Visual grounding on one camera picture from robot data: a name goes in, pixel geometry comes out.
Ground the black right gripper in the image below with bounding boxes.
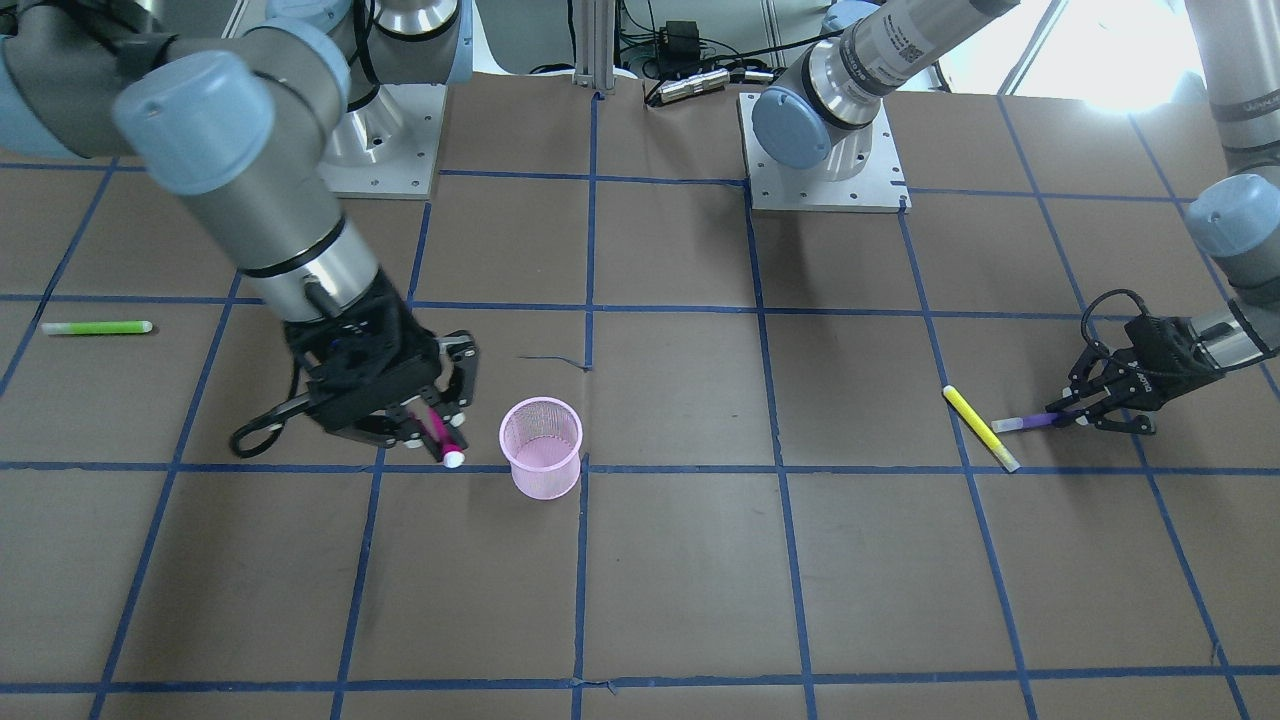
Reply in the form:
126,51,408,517
285,272,480,451

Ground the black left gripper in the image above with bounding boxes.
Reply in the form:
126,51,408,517
1050,315,1225,436

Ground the pink pen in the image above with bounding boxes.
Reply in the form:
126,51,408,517
422,407,468,469

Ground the purple pen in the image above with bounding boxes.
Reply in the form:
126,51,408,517
989,413,1076,434

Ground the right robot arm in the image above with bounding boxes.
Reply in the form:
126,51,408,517
3,1,479,468

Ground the pink mesh cup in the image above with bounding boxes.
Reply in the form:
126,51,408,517
498,397,584,501

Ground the yellow pen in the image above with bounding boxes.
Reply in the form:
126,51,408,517
941,384,1021,474

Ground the green pen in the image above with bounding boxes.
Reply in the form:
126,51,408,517
40,320,155,337

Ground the silver metal cylinder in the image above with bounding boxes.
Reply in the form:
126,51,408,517
648,68,731,108

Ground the black power adapter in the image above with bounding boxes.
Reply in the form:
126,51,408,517
657,20,701,61

